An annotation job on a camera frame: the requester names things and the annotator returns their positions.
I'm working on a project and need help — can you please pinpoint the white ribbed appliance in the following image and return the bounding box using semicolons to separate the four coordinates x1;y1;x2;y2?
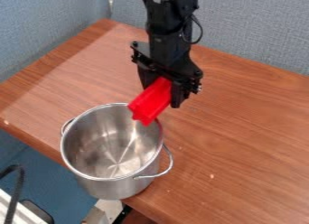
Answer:
0;189;47;224

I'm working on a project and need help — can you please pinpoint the metal pot with handles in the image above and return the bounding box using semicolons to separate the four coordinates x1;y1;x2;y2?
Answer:
59;103;174;200

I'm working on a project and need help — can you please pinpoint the white bracket under table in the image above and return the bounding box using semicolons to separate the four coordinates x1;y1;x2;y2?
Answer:
81;200;123;224

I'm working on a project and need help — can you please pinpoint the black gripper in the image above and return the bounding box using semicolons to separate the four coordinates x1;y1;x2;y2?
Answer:
130;33;204;108

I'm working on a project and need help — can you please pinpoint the black cable lower left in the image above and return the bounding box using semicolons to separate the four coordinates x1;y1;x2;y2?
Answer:
0;163;27;224

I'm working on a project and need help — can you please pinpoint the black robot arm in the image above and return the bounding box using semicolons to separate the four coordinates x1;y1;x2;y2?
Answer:
130;0;204;108

